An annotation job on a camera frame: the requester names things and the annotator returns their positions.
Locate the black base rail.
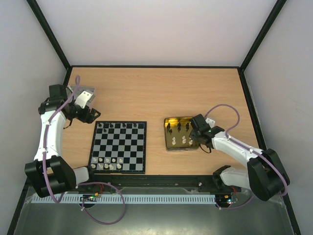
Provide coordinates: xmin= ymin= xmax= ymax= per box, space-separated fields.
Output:
xmin=67 ymin=174 xmax=243 ymax=193

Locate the left controller circuit board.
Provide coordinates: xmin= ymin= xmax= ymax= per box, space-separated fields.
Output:
xmin=79 ymin=193 xmax=102 ymax=202

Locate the white slotted cable duct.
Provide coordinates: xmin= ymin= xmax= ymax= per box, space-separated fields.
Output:
xmin=31 ymin=193 xmax=216 ymax=204

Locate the black silver chess board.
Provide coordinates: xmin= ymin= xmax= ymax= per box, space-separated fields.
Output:
xmin=89 ymin=121 xmax=147 ymax=174

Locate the silver metal tin lid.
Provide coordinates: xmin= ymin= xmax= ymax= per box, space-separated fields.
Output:
xmin=74 ymin=86 xmax=95 ymax=103

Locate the right controller circuit board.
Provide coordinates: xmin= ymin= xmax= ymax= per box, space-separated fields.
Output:
xmin=215 ymin=194 xmax=239 ymax=208

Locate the controller circuit board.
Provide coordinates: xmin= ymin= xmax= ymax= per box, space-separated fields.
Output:
xmin=79 ymin=193 xmax=102 ymax=202
xmin=215 ymin=194 xmax=239 ymax=208

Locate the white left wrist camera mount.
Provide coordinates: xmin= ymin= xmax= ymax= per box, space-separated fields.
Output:
xmin=74 ymin=91 xmax=92 ymax=109

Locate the gold metal tin box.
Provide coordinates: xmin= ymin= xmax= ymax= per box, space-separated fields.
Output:
xmin=163 ymin=117 xmax=200 ymax=151

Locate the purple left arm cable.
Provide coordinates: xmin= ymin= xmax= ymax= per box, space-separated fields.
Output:
xmin=42 ymin=74 xmax=126 ymax=225

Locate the black enclosure frame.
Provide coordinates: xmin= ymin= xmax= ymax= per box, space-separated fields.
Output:
xmin=7 ymin=0 xmax=301 ymax=235

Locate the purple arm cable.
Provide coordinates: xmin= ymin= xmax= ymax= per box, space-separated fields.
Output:
xmin=42 ymin=74 xmax=126 ymax=225
xmin=204 ymin=104 xmax=289 ymax=211

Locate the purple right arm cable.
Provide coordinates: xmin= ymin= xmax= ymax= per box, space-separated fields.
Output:
xmin=204 ymin=104 xmax=289 ymax=211

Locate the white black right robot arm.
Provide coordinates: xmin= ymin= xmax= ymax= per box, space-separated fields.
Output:
xmin=190 ymin=114 xmax=290 ymax=201

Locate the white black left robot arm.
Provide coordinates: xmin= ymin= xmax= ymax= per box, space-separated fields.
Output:
xmin=24 ymin=84 xmax=101 ymax=198

